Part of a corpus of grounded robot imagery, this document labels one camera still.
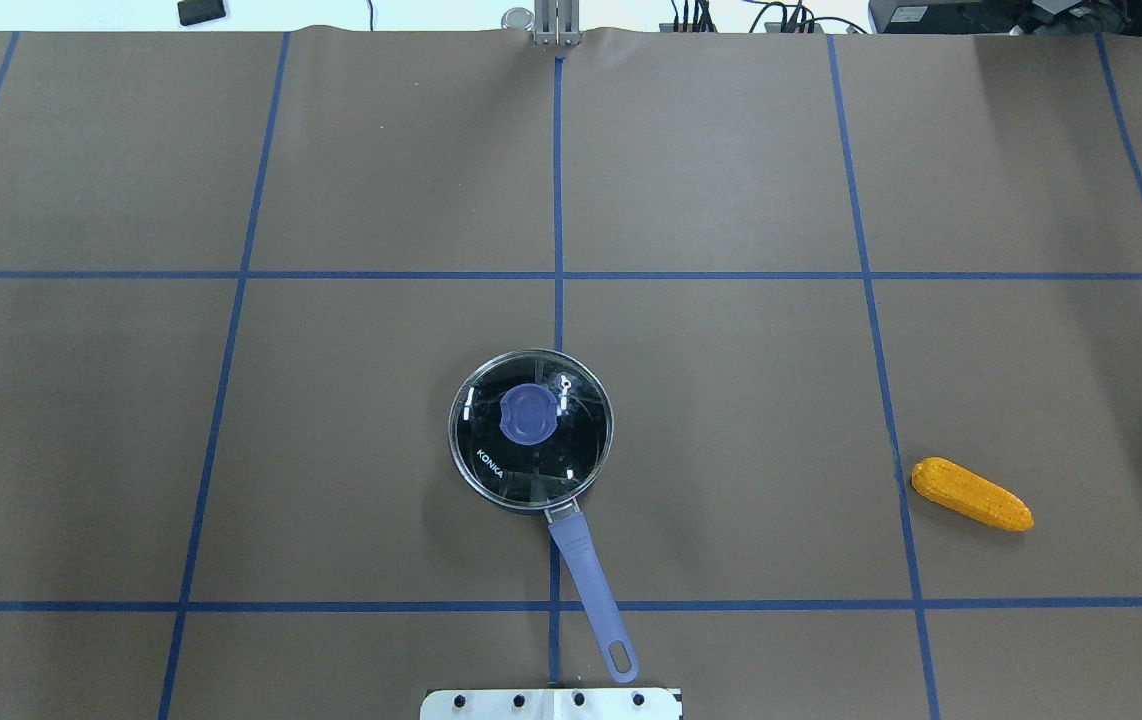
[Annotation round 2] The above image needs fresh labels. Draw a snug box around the glass lid purple knob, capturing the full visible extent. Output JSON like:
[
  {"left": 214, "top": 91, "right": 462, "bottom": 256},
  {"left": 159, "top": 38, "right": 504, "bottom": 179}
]
[{"left": 447, "top": 347, "right": 616, "bottom": 514}]

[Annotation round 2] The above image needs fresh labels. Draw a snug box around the yellow corn cob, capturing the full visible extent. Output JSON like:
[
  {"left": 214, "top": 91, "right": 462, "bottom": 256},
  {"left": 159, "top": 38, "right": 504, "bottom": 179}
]
[{"left": 910, "top": 457, "right": 1036, "bottom": 531}]

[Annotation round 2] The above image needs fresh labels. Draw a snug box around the brown table mat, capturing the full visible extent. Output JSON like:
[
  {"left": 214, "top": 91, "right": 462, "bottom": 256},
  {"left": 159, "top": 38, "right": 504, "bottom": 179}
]
[{"left": 0, "top": 27, "right": 1142, "bottom": 719}]

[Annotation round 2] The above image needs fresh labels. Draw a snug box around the small black device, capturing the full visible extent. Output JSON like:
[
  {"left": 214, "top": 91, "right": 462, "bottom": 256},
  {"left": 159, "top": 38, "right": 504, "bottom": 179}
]
[{"left": 175, "top": 0, "right": 227, "bottom": 27}]

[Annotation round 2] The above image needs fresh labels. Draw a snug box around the black monitor base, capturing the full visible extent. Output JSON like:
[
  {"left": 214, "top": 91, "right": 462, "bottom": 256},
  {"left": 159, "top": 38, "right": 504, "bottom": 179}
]
[{"left": 868, "top": 1, "right": 1142, "bottom": 37}]

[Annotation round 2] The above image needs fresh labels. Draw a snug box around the dark blue saucepan purple handle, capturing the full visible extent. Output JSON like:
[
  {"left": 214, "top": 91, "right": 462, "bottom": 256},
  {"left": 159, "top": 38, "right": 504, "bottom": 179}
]
[{"left": 448, "top": 349, "right": 640, "bottom": 685}]

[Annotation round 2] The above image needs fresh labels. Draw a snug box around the aluminium frame post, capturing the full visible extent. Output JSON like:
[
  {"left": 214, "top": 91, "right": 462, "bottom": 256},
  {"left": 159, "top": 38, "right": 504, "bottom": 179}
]
[{"left": 531, "top": 0, "right": 584, "bottom": 47}]

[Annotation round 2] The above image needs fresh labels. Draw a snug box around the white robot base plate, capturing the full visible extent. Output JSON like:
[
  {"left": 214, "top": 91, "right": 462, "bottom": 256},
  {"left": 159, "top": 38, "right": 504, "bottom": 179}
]
[{"left": 419, "top": 687, "right": 684, "bottom": 719}]

